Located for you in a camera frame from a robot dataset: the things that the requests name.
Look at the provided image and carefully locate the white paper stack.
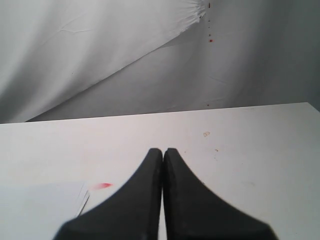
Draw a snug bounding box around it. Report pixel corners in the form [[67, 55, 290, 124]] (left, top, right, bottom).
[[0, 181, 90, 240]]

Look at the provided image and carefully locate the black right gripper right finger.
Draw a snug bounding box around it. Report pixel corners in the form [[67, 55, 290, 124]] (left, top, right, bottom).
[[163, 148, 276, 240]]

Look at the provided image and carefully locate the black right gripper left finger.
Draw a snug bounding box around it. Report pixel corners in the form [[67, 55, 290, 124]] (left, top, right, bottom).
[[55, 148, 163, 240]]

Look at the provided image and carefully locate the white backdrop cloth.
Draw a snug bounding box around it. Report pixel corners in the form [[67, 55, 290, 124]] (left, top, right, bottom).
[[0, 0, 320, 123]]

